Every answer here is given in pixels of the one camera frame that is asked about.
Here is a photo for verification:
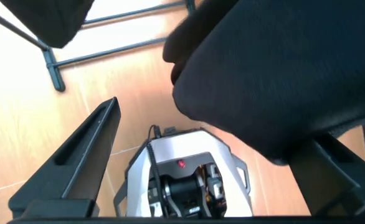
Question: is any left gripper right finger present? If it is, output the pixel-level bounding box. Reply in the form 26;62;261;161
287;133;365;217

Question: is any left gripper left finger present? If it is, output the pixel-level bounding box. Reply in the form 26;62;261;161
7;96;121;218

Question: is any black T-shirt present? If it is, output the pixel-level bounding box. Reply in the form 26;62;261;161
163;0;365;166

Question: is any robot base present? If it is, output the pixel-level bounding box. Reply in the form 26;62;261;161
113;124;254;218

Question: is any black clothes rack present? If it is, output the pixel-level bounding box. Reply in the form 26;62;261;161
0;0;196;93

